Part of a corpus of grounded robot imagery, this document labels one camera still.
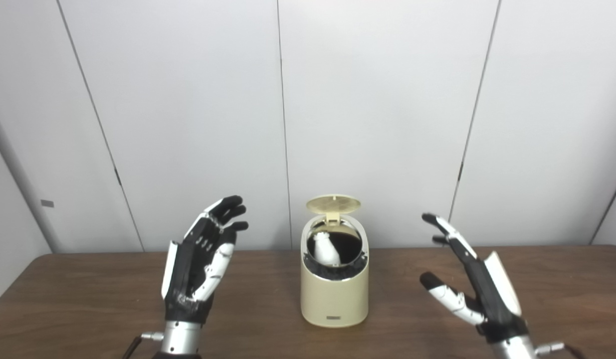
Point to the black bin liner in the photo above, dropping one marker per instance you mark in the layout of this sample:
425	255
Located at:
350	247

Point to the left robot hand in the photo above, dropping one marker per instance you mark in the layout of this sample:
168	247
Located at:
185	274

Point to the cream-colored bin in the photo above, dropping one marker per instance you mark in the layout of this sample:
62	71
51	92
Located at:
332	299

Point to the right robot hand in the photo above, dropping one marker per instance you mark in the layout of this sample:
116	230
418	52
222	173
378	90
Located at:
492	294

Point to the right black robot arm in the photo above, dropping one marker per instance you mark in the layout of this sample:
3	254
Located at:
512	349

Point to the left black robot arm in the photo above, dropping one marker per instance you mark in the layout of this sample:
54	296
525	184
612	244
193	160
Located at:
180	341

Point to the small white plastic bottle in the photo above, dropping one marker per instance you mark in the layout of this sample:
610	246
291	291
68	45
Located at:
326	249

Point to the cream round bin lid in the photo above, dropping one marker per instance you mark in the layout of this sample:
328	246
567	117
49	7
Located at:
333	202

